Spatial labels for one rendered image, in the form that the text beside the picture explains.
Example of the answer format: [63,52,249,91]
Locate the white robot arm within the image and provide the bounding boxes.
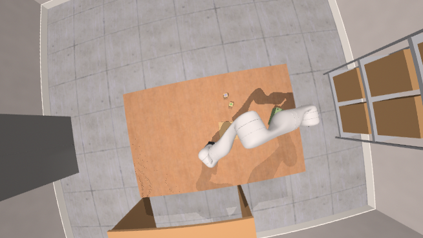
[198,104,320,168]

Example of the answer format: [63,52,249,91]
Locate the tan flat mat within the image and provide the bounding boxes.
[219,122,238,140]

